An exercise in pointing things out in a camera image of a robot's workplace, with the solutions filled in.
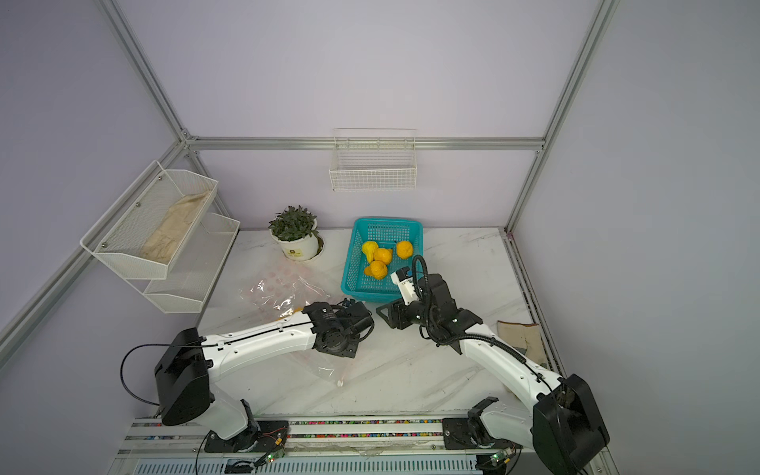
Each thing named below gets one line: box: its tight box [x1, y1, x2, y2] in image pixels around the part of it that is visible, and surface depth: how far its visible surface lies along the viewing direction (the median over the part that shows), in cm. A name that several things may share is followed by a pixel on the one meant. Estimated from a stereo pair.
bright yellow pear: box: [361, 240, 379, 265], surface depth 110 cm
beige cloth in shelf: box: [140, 190, 211, 265], surface depth 81 cm
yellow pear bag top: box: [364, 260, 388, 281], surface depth 105 cm
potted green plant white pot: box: [267, 204, 325, 262], surface depth 100 cm
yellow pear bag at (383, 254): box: [373, 247, 393, 265], surface depth 109 cm
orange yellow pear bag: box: [395, 240, 414, 260], surface depth 110 cm
